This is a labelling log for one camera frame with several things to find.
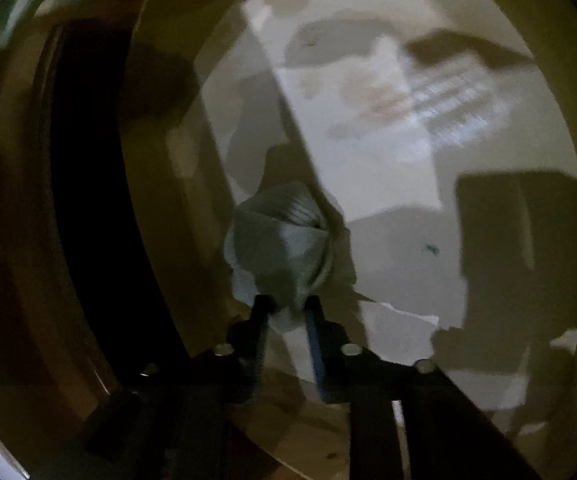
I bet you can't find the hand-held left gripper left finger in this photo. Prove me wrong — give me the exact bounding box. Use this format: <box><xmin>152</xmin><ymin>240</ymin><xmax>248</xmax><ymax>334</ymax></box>
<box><xmin>43</xmin><ymin>294</ymin><xmax>276</xmax><ymax>480</ymax></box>

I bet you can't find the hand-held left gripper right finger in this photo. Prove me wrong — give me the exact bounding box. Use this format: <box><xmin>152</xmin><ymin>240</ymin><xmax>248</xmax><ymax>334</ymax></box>
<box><xmin>303</xmin><ymin>295</ymin><xmax>541</xmax><ymax>480</ymax></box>

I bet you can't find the grey ribbed sock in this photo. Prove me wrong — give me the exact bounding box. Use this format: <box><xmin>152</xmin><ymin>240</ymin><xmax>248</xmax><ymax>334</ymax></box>
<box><xmin>223</xmin><ymin>180</ymin><xmax>336</xmax><ymax>333</ymax></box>

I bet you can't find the wooden drawer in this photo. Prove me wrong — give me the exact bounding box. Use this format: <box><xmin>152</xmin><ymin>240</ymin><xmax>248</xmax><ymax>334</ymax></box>
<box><xmin>118</xmin><ymin>0</ymin><xmax>577</xmax><ymax>480</ymax></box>

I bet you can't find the white paper sheet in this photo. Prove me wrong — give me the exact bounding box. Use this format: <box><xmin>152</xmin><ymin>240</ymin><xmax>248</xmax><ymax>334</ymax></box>
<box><xmin>241</xmin><ymin>0</ymin><xmax>444</xmax><ymax>223</ymax></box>
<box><xmin>278</xmin><ymin>300</ymin><xmax>529</xmax><ymax>411</ymax></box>

